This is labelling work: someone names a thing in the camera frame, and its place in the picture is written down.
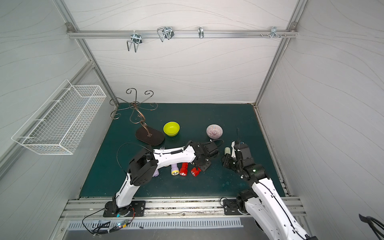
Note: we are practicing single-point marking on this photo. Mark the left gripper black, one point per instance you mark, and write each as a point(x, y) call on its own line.
point(202, 160)

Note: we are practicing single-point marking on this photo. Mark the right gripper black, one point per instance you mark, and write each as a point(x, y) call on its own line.
point(229, 160)

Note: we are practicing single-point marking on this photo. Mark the pale green flashlight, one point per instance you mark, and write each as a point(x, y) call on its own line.
point(228, 150)

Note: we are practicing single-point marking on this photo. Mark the red flashlight horizontal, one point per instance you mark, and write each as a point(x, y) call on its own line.
point(195, 171)

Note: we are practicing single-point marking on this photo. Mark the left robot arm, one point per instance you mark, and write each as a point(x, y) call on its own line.
point(143, 166)

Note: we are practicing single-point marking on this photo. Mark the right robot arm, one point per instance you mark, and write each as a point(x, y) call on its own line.
point(262, 201)

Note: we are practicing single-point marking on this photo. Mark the red flashlight upright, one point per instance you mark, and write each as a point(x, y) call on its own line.
point(184, 169)

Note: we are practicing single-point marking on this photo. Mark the purple flashlight right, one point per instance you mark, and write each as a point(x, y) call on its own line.
point(175, 170)

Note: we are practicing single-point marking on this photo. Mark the purple flashlight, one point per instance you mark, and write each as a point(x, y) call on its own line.
point(175, 170)
point(156, 173)

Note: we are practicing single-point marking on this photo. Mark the purple flashlight leftmost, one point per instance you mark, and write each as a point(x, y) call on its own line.
point(156, 173)

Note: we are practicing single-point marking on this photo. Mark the pink striped bowl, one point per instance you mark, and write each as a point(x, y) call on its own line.
point(214, 131)

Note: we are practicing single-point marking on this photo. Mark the lime green bowl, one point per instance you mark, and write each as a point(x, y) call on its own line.
point(171, 129)

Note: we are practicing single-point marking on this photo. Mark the dark green table mat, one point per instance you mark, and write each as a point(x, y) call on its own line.
point(238, 121)

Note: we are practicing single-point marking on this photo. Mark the left green-lit circuit board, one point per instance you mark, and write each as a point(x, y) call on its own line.
point(123, 224)

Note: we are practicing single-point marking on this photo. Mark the small metal hook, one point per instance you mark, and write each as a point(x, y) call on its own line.
point(201, 32)

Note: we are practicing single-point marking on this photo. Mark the metal double hook middle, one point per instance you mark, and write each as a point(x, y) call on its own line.
point(165, 33)

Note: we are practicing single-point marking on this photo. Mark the metal double hook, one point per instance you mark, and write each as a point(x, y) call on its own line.
point(165, 33)
point(134, 42)

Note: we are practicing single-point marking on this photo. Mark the metal double hook left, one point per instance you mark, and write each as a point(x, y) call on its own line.
point(134, 42)

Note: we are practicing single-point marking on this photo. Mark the white vent strip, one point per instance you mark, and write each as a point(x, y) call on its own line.
point(155, 224)

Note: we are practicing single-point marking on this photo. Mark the black object bottom right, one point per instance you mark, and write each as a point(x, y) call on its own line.
point(376, 226)

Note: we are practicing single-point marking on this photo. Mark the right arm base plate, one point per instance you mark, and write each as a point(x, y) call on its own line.
point(231, 208)

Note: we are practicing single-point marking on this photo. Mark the copper wire jewelry stand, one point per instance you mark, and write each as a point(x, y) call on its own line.
point(144, 133)

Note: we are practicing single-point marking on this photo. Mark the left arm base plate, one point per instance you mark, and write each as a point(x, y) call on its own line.
point(135, 208)

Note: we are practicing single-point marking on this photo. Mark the metal hook bracket right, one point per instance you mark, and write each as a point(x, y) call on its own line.
point(274, 34)

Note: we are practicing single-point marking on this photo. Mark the aluminium front rail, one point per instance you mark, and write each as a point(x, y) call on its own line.
point(154, 208)

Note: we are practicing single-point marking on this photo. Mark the aluminium rail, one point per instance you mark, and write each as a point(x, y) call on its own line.
point(154, 208)
point(179, 34)

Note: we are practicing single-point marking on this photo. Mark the white wire basket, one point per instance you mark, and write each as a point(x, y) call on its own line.
point(58, 126)

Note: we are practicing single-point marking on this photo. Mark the aluminium top rail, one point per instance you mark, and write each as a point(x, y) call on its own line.
point(179, 34)

